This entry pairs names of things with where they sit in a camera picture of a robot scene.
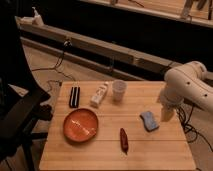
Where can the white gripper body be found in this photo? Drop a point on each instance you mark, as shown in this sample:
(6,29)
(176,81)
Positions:
(170,101)

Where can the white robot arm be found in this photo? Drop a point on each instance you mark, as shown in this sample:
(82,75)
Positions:
(185,82)

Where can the blue sponge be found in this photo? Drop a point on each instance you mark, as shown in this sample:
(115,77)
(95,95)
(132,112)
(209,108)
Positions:
(149,121)

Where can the white plastic bottle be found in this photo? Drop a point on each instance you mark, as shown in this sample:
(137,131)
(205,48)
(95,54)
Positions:
(99,95)

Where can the wooden table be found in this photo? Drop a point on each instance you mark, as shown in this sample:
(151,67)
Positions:
(122,143)

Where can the orange plate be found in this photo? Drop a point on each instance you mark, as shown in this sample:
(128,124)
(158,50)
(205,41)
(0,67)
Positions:
(80,125)

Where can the black office chair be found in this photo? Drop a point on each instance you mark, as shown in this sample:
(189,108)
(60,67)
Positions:
(20,95)

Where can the white spray bottle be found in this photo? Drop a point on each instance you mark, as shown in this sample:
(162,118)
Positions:
(37,18)

